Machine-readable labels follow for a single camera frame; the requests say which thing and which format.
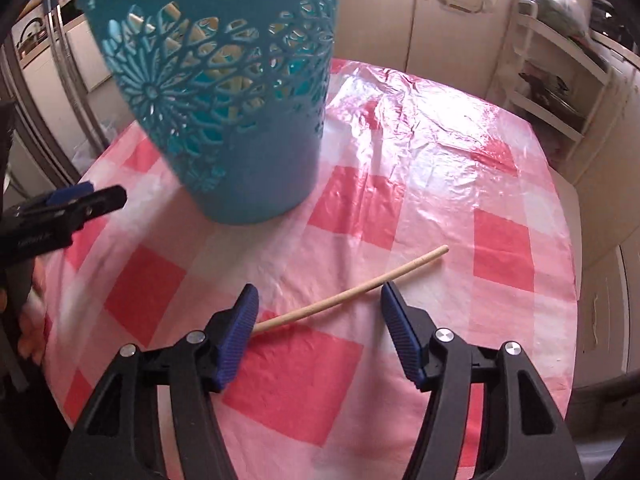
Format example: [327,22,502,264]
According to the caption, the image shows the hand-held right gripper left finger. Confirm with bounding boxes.
[60,283,261,480]

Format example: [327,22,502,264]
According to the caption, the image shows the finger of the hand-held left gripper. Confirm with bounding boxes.
[69,184,128,224]
[25,183,96,211]

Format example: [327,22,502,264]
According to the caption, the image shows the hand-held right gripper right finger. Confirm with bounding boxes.
[380,281,586,480]

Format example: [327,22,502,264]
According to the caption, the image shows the single bamboo chopstick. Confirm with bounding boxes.
[252,245,449,333]

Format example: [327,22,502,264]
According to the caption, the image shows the teal perforated plastic basket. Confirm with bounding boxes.
[75,0,342,225]

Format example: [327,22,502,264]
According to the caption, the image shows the person's left hand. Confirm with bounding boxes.
[17,280,51,363]

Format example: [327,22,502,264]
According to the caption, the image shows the silver mop pole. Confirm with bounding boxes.
[44,0,108,156]

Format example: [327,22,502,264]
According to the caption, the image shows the pink checked plastic tablecloth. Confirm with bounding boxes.
[37,57,578,480]

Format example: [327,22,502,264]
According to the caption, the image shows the cream stove counter cabinet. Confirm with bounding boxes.
[20,10,116,161]

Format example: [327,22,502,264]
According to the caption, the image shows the cream drawer cabinets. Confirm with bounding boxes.
[570,25,640,376]

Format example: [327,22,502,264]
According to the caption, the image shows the black lidded pot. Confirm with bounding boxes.
[520,72,586,116]

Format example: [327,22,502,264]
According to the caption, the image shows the cream sink counter cabinets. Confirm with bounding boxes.
[340,0,526,106]

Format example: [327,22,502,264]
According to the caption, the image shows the white trolley rack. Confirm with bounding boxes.
[505,0,617,142]

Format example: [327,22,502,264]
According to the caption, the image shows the plastic bag of greens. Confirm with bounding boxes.
[532,0,597,37]

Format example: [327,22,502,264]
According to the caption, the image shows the grey sliding door frame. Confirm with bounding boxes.
[0,35,81,186]

